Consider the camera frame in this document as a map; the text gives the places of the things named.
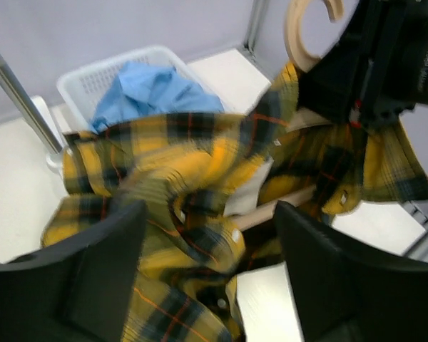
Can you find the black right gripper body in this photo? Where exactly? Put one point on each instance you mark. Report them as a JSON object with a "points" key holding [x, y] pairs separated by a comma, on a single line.
{"points": [[347, 85]]}

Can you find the white clothes rack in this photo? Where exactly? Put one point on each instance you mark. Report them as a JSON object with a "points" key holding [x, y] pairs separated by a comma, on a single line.
{"points": [[37, 115]]}

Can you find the wooden hanger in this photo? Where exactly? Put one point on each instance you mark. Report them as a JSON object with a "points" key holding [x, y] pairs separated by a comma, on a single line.
{"points": [[304, 118]]}

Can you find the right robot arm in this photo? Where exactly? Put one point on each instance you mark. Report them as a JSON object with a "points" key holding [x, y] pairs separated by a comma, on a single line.
{"points": [[408, 76]]}

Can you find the yellow plaid shirt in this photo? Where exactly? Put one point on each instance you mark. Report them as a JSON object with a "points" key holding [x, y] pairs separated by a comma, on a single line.
{"points": [[185, 167]]}

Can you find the aluminium frame post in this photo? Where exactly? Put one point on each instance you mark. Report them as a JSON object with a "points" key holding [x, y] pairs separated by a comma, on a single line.
{"points": [[256, 20]]}

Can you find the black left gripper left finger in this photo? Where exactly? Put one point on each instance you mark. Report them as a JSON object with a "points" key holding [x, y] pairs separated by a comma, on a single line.
{"points": [[77, 289]]}

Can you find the light blue shirt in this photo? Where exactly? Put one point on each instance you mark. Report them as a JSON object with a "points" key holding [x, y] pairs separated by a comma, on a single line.
{"points": [[140, 90]]}

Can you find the white plastic basket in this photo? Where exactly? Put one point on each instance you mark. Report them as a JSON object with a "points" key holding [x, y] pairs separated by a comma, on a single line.
{"points": [[82, 88]]}

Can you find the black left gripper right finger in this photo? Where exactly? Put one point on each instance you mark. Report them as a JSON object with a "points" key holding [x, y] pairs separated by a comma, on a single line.
{"points": [[346, 290]]}

